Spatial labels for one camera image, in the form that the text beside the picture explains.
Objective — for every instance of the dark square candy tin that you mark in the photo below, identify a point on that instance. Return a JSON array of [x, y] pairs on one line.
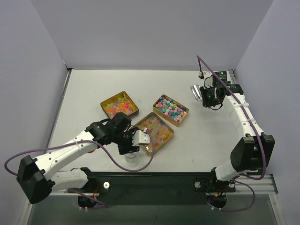
[[120, 102]]

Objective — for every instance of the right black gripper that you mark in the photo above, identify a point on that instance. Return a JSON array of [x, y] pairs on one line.
[[208, 98]]

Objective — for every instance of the gold rectangular candy tin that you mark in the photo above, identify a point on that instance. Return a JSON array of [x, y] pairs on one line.
[[170, 110]]

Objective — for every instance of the clear glass jar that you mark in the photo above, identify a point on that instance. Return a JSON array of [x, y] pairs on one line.
[[132, 159]]

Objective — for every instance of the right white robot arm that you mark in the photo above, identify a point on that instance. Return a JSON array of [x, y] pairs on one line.
[[253, 151]]

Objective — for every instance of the silver metal scoop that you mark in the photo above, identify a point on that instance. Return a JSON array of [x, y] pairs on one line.
[[196, 92]]

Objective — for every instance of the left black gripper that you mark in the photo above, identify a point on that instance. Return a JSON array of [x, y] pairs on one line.
[[128, 145]]

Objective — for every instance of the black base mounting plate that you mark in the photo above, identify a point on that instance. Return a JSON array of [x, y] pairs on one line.
[[152, 188]]

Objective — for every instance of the gold square candy tin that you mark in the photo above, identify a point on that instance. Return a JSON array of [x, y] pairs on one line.
[[160, 132]]

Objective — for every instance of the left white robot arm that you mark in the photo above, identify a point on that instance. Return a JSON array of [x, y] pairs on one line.
[[40, 176]]

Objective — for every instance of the aluminium frame rail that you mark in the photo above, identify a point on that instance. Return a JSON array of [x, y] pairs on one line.
[[264, 186]]

